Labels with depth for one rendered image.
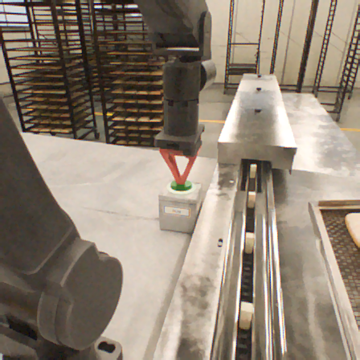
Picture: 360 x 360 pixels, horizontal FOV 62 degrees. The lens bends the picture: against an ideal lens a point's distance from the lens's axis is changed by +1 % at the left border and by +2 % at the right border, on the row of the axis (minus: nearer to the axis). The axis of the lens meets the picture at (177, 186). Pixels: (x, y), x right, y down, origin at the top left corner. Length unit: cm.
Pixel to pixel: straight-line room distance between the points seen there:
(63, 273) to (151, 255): 30
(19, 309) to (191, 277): 22
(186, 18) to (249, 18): 683
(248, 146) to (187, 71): 32
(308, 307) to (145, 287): 23
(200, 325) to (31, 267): 21
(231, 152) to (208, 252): 34
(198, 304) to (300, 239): 27
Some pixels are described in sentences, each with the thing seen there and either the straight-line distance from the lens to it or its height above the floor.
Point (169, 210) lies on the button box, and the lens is 54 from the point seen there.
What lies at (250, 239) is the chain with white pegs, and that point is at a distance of 49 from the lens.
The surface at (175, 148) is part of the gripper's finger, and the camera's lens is 50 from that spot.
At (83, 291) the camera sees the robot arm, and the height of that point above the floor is 98.
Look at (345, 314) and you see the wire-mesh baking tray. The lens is 39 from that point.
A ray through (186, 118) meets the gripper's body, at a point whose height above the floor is 103.
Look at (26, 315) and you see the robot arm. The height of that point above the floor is 96.
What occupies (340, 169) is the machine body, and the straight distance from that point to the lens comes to 93.
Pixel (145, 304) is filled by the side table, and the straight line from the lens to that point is 45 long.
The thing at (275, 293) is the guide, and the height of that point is 86.
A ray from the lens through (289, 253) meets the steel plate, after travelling 55.
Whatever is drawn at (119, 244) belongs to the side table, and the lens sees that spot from 55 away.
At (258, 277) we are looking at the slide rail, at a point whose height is 85.
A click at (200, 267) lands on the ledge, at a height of 86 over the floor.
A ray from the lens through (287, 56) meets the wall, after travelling 728.
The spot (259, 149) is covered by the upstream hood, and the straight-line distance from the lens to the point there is 73.
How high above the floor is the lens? 116
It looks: 28 degrees down
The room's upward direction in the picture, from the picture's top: straight up
